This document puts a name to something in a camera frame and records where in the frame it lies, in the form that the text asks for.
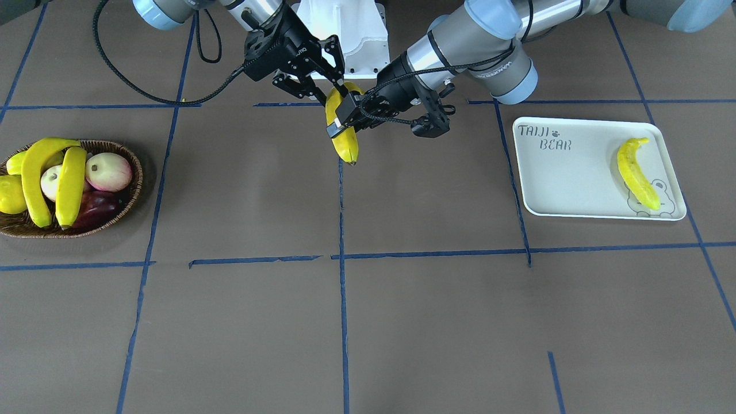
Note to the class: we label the yellow lemon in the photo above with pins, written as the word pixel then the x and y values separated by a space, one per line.
pixel 12 195

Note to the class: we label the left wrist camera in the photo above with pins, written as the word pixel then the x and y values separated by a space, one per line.
pixel 436 121

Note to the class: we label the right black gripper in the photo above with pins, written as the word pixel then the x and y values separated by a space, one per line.
pixel 286 41

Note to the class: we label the brown wicker basket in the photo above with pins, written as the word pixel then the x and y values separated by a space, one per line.
pixel 21 225

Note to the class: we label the pale pink apple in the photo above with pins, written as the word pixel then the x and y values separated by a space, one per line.
pixel 108 171

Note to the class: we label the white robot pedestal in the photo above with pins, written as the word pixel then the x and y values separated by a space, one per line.
pixel 360 27

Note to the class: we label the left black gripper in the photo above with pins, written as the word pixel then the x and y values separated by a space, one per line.
pixel 395 84

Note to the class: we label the dark red mango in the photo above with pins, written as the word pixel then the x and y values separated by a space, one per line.
pixel 96 209

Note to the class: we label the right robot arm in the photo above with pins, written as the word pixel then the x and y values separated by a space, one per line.
pixel 250 15

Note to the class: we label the white bear tray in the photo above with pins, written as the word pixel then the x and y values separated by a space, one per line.
pixel 569 168

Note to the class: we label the yellow banana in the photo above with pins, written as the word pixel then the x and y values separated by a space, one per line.
pixel 632 175
pixel 66 212
pixel 345 143
pixel 31 171

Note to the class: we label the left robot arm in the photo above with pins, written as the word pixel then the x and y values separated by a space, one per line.
pixel 484 40

